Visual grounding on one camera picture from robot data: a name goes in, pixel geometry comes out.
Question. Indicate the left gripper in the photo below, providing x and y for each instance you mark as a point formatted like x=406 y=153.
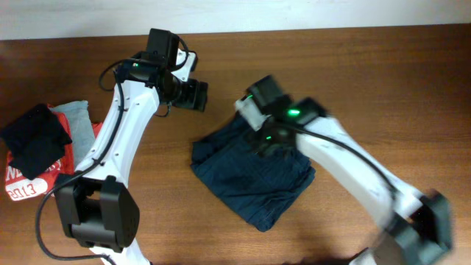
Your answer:
x=195 y=96

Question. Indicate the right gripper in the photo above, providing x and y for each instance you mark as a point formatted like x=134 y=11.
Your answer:
x=259 y=145

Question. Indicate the dark blue shorts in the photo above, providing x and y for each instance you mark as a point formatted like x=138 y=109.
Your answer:
x=259 y=189

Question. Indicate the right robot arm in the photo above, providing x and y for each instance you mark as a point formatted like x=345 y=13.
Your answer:
x=415 y=228

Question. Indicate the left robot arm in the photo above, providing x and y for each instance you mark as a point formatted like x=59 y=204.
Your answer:
x=94 y=204

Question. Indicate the grey folded garment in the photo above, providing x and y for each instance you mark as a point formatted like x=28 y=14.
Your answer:
x=82 y=135

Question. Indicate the black folded garment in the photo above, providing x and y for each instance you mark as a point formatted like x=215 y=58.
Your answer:
x=36 y=140

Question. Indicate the red printed t-shirt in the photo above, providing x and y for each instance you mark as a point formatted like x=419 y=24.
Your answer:
x=18 y=187

